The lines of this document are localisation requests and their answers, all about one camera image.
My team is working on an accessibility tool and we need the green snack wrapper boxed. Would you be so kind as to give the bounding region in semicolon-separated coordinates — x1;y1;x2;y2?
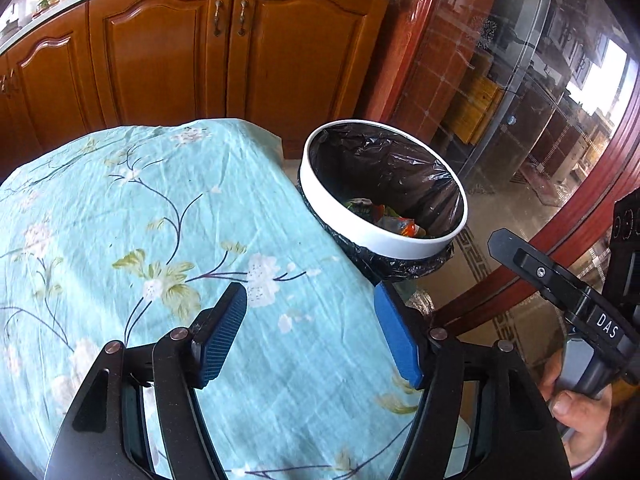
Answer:
344;198;375;220

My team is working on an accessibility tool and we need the red foil wrapper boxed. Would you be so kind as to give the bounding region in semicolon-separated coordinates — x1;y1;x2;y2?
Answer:
374;203;428;239

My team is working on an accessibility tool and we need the white bin with black liner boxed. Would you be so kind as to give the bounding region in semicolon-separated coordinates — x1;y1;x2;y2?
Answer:
295;122;463;283

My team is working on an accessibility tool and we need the person's right hand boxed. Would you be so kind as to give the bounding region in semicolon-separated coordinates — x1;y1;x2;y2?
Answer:
540;350;613;466

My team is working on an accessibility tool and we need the person's right forearm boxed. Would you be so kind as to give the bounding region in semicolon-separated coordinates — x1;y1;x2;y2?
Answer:
570;432;615;480

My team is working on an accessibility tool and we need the yellow crate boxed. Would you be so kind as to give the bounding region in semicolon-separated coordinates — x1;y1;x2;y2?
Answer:
442;74;504;145

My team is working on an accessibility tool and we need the red wooden door frame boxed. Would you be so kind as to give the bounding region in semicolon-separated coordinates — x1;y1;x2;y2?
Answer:
367;0;451;136
435;60;640;323

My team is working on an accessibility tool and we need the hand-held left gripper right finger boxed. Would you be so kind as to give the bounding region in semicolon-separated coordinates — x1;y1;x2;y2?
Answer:
372;280;573;480

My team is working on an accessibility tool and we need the glass sliding door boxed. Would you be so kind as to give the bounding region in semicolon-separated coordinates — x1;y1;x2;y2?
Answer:
425;0;632;241

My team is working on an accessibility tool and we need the light blue floral tablecloth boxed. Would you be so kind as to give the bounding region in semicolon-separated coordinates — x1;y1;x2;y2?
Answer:
0;117;473;480

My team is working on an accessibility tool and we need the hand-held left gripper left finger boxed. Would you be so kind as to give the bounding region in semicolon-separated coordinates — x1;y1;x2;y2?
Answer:
50;281;249;480

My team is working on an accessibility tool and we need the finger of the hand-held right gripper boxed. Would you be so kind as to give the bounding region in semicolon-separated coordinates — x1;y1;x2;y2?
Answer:
487;228;586;311

